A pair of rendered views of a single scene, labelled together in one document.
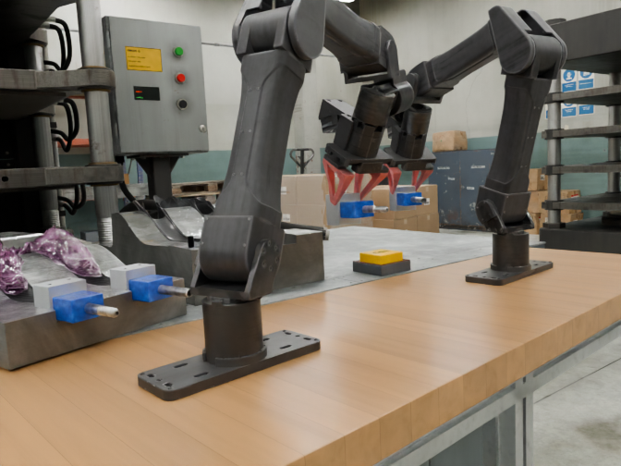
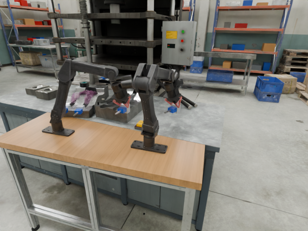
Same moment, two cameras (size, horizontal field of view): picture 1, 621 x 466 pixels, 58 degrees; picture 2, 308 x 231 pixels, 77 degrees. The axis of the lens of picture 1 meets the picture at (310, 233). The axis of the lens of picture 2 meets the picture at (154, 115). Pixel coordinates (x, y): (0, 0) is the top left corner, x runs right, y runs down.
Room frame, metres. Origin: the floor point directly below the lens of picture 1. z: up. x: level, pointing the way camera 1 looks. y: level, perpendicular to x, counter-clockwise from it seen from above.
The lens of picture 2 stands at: (0.53, -1.14, 1.40)
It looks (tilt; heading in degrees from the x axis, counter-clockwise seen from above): 24 degrees down; 58
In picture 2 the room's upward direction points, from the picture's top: 1 degrees clockwise
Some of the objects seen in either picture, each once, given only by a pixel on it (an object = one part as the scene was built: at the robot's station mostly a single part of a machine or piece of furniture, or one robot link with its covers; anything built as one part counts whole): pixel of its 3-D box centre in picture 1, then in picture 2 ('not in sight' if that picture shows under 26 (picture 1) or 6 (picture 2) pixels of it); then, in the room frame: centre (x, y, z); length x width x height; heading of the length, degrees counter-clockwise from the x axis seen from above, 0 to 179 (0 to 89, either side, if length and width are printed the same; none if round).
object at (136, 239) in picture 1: (197, 241); (127, 100); (1.14, 0.23, 0.87); 0.50 x 0.26 x 0.14; 37
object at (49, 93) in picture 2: not in sight; (51, 92); (0.64, 0.86, 0.84); 0.20 x 0.15 x 0.07; 37
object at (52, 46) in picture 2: not in sight; (41, 58); (0.86, 6.08, 0.47); 2.00 x 0.70 x 0.94; 121
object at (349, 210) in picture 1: (360, 209); (121, 110); (0.95, -0.09, 0.93); 0.13 x 0.05 x 0.05; 35
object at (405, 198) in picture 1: (410, 199); (171, 110); (1.24, -0.23, 0.93); 0.13 x 0.05 x 0.05; 14
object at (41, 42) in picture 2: not in sight; (41, 42); (0.97, 6.10, 0.96); 0.41 x 0.31 x 0.17; 115
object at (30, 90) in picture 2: not in sight; (38, 89); (0.54, 1.04, 0.83); 0.17 x 0.13 x 0.06; 37
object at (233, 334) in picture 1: (233, 329); (57, 126); (0.59, 0.09, 0.84); 0.20 x 0.07 x 0.08; 132
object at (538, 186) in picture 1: (544, 201); not in sight; (7.15, -3.01, 0.42); 0.86 x 0.33 x 0.83; 37
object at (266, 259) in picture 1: (232, 268); (57, 116); (0.60, 0.09, 0.90); 0.09 x 0.06 x 0.06; 58
